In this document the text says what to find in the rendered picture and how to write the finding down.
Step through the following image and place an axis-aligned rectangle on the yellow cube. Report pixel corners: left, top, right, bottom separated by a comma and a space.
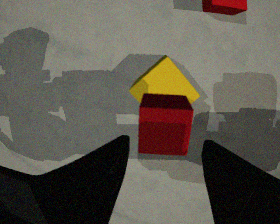
129, 56, 200, 104

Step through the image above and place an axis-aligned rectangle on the dark red cube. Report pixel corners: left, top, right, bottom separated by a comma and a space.
139, 93, 194, 156
201, 0, 247, 16

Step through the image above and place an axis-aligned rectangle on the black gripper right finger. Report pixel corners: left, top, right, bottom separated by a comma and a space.
201, 139, 280, 224

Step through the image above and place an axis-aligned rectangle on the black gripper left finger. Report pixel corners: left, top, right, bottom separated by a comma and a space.
0, 134, 130, 224

